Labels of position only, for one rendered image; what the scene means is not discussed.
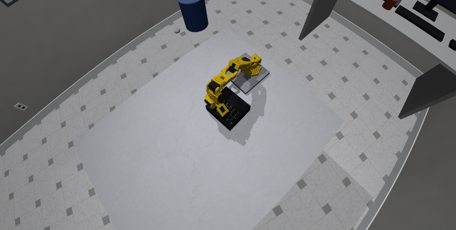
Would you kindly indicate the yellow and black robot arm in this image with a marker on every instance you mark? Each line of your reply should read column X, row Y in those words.
column 218, row 82

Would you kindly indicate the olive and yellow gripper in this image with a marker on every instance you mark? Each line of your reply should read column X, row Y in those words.
column 221, row 108

